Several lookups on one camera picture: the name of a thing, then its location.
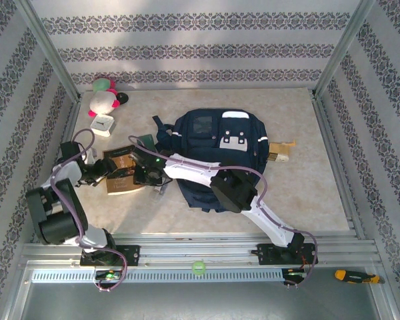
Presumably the clear plastic case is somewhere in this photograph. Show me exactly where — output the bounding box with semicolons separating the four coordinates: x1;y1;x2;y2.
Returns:
153;185;170;201

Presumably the green pencil case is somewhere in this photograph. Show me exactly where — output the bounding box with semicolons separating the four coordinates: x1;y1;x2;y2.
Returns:
139;133;159;153

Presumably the brown book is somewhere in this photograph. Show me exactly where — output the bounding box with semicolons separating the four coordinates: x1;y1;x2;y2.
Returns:
102;145;147;197

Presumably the navy blue backpack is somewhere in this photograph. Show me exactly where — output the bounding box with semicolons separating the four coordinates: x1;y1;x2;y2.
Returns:
152;108;269;213

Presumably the tan wooden board eraser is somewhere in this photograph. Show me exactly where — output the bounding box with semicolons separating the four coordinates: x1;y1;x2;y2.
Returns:
267;140;297;163

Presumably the white square clock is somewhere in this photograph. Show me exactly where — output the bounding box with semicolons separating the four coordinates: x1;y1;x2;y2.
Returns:
89;113;117;137

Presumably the white and pink plush toy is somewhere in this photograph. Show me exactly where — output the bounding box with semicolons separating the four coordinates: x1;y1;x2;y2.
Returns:
88;89;121;118

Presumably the green and pink plush toy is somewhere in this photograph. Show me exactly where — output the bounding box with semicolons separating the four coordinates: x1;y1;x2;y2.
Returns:
92;77;118;94

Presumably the small controller board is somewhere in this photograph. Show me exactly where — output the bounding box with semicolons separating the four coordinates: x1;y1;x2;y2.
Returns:
95;270;123;281
283;268;307;280

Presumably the orange and black utility knife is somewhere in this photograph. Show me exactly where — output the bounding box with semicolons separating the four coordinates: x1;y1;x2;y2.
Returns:
335;269;386;285

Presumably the aluminium side rail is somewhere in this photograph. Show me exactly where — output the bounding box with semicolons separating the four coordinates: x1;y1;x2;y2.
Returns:
310;95;367;239
31;95;83;243

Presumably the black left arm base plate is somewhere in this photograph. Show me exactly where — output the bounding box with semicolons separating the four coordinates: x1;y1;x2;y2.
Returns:
79;245;141;267

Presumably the aluminium mounting rail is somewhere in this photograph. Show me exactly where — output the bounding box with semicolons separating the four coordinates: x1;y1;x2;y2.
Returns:
18;233;383;269

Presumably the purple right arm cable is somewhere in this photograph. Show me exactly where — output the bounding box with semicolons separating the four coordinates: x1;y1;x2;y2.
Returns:
128;135;319;290

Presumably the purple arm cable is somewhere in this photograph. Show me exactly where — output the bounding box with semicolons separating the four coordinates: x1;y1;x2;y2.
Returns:
49;128;128;293
128;135;319;290

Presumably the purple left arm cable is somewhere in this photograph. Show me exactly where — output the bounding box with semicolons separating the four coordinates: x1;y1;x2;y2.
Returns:
49;128;128;293

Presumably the grey slotted cable duct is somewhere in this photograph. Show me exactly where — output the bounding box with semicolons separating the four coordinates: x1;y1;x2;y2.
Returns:
29;269;286;284

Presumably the aluminium frame post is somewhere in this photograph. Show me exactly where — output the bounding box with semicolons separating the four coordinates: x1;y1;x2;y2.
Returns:
309;0;379;99
13;0;84;101

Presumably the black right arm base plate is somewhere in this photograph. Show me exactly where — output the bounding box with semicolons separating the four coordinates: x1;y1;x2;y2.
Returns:
249;243;319;266

